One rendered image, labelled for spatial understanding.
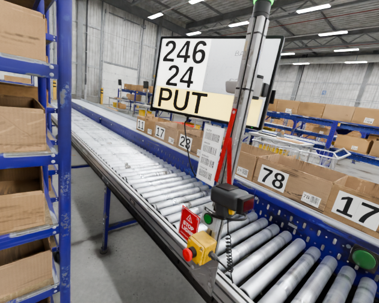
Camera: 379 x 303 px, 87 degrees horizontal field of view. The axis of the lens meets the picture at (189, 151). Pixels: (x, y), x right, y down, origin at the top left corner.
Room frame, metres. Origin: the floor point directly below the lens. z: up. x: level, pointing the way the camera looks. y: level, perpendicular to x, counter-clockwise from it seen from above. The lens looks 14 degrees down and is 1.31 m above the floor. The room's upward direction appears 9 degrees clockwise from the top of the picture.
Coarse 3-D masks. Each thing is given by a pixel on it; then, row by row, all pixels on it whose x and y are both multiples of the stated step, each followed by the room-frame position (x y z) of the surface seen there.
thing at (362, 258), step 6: (354, 252) 0.71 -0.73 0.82; (360, 252) 0.70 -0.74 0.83; (366, 252) 0.69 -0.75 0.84; (354, 258) 0.71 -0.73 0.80; (360, 258) 0.69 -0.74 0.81; (366, 258) 0.68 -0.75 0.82; (372, 258) 0.67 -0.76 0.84; (360, 264) 0.69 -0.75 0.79; (366, 264) 0.68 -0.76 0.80; (372, 264) 0.67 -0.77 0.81
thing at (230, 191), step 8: (224, 184) 0.56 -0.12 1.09; (216, 192) 0.53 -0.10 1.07; (224, 192) 0.52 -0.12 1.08; (232, 192) 0.50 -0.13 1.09; (240, 192) 0.51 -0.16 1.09; (216, 200) 0.53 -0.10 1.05; (224, 200) 0.51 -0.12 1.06; (232, 200) 0.49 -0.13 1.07; (240, 200) 0.48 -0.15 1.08; (248, 200) 0.49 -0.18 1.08; (216, 208) 0.54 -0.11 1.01; (224, 208) 0.52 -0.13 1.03; (232, 208) 0.49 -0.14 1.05; (240, 208) 0.47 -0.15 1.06; (248, 208) 0.49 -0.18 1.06; (216, 216) 0.53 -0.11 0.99; (224, 216) 0.52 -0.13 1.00; (232, 216) 0.54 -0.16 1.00
